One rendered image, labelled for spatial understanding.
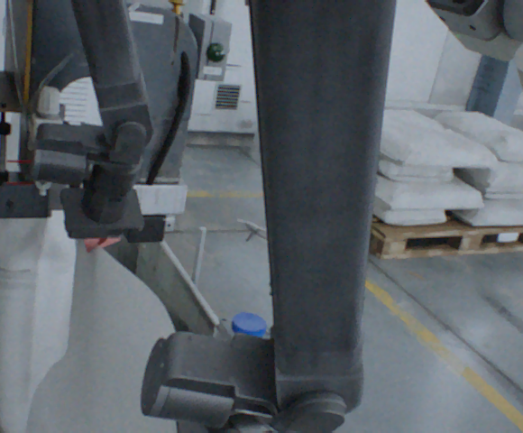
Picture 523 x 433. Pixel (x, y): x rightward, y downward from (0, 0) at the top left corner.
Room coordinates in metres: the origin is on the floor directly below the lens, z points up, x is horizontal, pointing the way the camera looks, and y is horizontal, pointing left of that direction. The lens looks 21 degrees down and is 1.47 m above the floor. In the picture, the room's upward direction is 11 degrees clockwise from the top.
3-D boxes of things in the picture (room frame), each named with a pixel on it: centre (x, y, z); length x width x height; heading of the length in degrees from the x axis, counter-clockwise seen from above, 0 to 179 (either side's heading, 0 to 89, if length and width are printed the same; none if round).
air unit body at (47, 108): (0.95, 0.30, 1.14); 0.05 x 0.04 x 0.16; 118
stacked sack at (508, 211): (4.00, -1.38, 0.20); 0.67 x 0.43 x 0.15; 118
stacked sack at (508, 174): (4.01, -1.37, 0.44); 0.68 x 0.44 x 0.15; 118
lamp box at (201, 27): (1.13, 0.12, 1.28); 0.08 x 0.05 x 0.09; 28
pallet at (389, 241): (4.03, -1.01, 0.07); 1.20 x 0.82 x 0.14; 120
